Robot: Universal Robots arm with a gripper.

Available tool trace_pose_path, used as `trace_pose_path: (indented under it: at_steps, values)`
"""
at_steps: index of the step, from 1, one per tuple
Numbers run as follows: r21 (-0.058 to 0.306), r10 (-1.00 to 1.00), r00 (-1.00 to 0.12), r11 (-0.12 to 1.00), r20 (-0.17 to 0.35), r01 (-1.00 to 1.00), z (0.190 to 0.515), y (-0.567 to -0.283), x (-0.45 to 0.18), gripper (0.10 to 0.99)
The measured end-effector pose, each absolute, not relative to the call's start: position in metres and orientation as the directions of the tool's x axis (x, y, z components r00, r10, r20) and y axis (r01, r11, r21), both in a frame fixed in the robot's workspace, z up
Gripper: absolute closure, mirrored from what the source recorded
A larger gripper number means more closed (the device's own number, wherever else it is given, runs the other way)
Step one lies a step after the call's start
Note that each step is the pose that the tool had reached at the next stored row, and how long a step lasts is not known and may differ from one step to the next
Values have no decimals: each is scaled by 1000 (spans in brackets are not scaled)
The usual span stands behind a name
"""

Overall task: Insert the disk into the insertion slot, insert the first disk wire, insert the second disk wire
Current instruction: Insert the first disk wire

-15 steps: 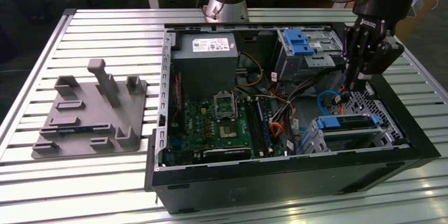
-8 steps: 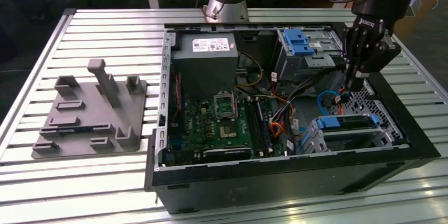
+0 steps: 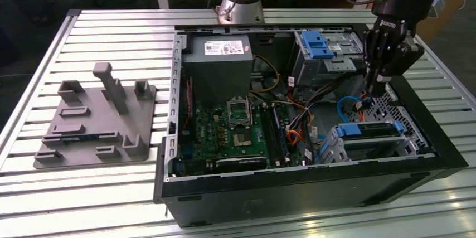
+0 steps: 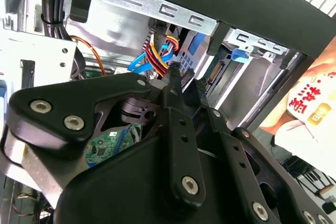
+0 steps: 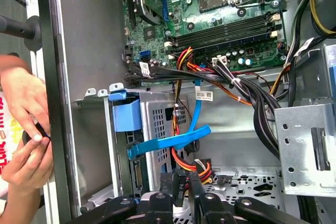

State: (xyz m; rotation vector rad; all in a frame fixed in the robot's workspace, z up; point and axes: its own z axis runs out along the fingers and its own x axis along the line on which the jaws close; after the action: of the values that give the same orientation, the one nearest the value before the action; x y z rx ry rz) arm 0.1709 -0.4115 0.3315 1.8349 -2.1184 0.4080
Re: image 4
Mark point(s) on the hard disk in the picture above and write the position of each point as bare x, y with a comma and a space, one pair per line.
239, 55

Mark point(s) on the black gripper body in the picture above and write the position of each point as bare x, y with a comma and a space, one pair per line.
118, 195

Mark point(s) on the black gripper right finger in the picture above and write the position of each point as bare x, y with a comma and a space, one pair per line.
262, 176

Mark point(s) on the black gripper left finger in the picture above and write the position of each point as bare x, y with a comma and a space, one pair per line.
52, 119

